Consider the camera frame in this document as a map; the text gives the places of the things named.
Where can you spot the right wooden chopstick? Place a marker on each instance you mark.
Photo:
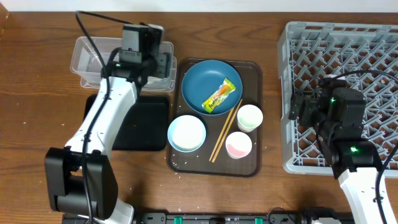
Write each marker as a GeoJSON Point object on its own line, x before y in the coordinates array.
{"type": "Point", "coordinates": [228, 128]}

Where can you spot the white cup pink inside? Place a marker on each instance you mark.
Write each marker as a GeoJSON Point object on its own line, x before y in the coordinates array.
{"type": "Point", "coordinates": [238, 145]}

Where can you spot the white cup green inside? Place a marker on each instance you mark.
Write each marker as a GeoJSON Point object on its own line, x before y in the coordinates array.
{"type": "Point", "coordinates": [249, 118]}

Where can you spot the wooden chopstick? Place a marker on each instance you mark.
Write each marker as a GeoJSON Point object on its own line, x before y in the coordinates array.
{"type": "Point", "coordinates": [223, 130]}
{"type": "Point", "coordinates": [228, 128]}

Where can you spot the yellow green snack wrapper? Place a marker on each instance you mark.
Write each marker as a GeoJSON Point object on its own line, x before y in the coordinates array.
{"type": "Point", "coordinates": [218, 96]}

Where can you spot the grey dishwasher rack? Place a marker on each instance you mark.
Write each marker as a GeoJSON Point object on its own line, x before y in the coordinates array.
{"type": "Point", "coordinates": [308, 51]}

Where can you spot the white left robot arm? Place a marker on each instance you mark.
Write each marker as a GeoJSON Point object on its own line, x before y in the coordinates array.
{"type": "Point", "coordinates": [80, 179]}

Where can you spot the black waste tray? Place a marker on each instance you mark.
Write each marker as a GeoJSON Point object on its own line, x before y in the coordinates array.
{"type": "Point", "coordinates": [143, 126]}

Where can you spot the dark blue plate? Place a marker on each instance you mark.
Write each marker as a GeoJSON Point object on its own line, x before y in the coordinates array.
{"type": "Point", "coordinates": [203, 79]}

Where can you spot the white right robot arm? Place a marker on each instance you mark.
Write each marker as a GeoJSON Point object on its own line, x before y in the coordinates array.
{"type": "Point", "coordinates": [337, 119]}

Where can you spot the brown serving tray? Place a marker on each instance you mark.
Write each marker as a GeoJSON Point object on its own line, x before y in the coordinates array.
{"type": "Point", "coordinates": [197, 162]}

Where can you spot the clear plastic waste bin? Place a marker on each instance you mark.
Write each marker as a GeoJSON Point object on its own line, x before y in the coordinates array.
{"type": "Point", "coordinates": [86, 64]}

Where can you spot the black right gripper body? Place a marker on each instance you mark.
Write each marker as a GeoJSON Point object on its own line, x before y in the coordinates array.
{"type": "Point", "coordinates": [311, 114]}

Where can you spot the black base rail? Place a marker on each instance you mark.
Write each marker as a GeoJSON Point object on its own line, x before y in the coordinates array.
{"type": "Point", "coordinates": [311, 216]}

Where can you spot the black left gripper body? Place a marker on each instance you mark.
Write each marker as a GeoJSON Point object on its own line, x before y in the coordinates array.
{"type": "Point", "coordinates": [160, 68]}

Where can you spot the left wooden chopstick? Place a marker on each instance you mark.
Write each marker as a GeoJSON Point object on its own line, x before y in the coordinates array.
{"type": "Point", "coordinates": [223, 130]}

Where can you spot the light blue bowl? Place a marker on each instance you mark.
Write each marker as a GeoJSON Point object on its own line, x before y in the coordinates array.
{"type": "Point", "coordinates": [186, 133]}

